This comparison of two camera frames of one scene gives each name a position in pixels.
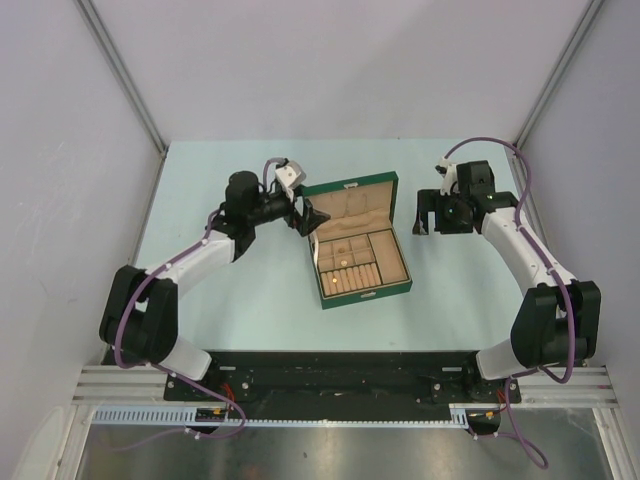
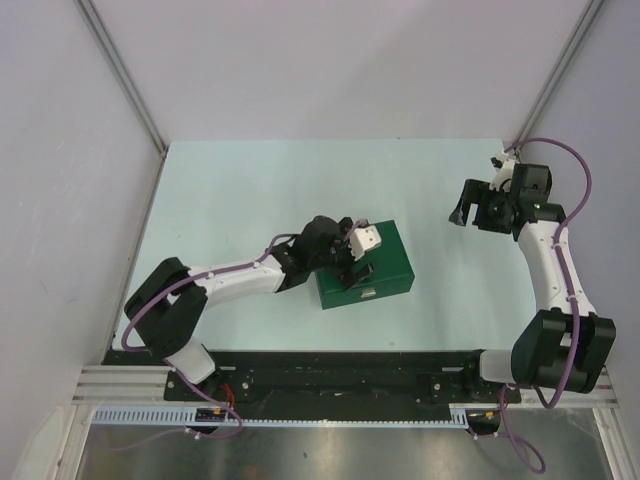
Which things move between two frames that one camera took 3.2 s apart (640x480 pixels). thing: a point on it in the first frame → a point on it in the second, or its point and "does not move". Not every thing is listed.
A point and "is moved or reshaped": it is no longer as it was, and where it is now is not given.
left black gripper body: x=295 y=221 → x=340 y=257
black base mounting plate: x=342 y=377 does not move
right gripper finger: x=420 y=225 → x=460 y=214
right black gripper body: x=449 y=214 → x=491 y=211
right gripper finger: x=428 y=199 → x=473 y=192
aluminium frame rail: x=568 y=387 does not move
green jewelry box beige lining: x=358 y=254 is moved or reshaped
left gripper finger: x=312 y=218 → x=363 y=273
